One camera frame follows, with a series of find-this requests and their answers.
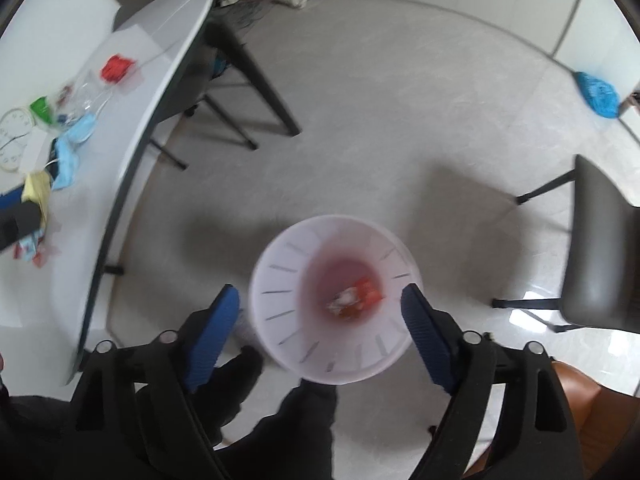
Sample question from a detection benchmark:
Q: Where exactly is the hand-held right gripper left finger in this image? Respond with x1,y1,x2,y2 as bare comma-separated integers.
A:
75,284,241,480

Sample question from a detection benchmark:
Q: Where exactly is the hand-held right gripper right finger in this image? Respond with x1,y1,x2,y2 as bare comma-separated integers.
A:
400,282,586,480

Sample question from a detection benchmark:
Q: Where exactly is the red snack wrapper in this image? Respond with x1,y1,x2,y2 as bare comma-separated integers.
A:
327,276,385,318

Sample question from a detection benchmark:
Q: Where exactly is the white plastic trash bin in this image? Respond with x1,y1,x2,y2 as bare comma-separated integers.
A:
249,214,423,386

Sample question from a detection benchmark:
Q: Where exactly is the green wrapper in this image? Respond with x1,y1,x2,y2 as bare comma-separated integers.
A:
30,96,57,123

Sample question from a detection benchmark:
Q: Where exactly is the person's right leg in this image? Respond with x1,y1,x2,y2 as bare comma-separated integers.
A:
215,377,338,480

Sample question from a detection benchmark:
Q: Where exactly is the brown leather chair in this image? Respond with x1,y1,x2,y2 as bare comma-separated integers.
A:
465,360,640,480

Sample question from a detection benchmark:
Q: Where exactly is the grey chair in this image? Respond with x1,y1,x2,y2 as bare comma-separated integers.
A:
492,154,640,335

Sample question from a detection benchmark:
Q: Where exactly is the red and white packet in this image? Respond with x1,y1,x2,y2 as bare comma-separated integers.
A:
12,230,48,266

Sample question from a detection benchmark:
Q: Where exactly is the blue face mask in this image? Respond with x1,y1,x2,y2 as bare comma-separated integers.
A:
47,137,82,191
62,112,98,146

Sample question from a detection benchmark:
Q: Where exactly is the yellow cloth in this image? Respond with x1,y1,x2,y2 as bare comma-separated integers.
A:
22,170,53,226

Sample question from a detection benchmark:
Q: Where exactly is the black device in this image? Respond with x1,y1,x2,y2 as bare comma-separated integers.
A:
0,199,41,253

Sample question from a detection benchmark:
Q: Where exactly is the white box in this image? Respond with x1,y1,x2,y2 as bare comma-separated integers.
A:
20,132,58,173

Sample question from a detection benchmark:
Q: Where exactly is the red crumpled wrapper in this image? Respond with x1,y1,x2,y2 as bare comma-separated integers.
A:
100,54,138,83

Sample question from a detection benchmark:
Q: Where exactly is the blue bag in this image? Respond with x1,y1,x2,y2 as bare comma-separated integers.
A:
572,71,621,120

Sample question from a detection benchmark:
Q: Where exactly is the white oval table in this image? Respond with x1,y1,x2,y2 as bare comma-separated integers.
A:
0,0,301,376

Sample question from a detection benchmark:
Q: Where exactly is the white wall clock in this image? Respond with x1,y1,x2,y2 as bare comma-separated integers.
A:
0,107,41,175

